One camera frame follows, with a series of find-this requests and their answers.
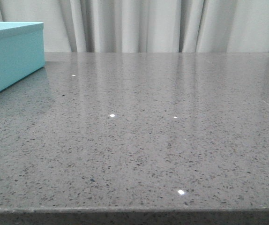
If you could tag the light blue box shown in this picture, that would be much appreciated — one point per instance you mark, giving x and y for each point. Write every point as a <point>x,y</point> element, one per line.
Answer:
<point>21,50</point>

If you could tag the grey-white curtain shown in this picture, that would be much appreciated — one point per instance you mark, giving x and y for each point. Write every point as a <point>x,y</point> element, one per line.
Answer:
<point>146,25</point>

